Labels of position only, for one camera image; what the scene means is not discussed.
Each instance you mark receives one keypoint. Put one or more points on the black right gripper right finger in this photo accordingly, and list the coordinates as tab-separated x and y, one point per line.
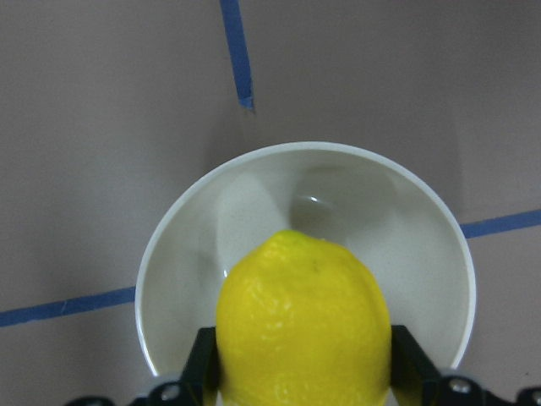
415	379

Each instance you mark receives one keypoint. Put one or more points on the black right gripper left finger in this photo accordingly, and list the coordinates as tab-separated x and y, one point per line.
199	380

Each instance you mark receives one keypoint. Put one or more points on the yellow lemon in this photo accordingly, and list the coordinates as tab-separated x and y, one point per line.
301	321

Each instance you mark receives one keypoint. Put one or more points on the white ceramic bowl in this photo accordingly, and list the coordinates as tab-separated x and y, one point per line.
385	215

